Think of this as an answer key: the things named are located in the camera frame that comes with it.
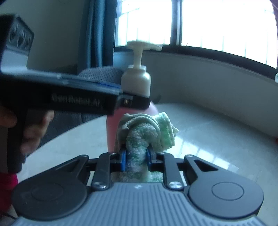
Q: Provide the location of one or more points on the blue curtain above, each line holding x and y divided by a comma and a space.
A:
97, 32

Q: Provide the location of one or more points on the person's left hand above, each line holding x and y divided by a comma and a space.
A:
32, 134

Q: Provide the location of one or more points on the dark framed window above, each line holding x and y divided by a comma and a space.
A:
176, 21

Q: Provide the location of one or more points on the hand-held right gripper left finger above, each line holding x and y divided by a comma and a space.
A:
123, 161

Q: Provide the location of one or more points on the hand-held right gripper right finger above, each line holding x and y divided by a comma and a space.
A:
149, 160

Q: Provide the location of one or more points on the dark mesh chair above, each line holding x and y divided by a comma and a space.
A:
102, 72

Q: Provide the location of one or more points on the pink pump bottle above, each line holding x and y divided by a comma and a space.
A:
135, 80

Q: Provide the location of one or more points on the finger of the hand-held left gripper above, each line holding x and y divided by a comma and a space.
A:
134, 101
108, 85

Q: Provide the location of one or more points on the green and white cloth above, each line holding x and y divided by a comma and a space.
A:
141, 130

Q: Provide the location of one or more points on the person's red clothing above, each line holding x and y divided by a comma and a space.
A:
7, 195

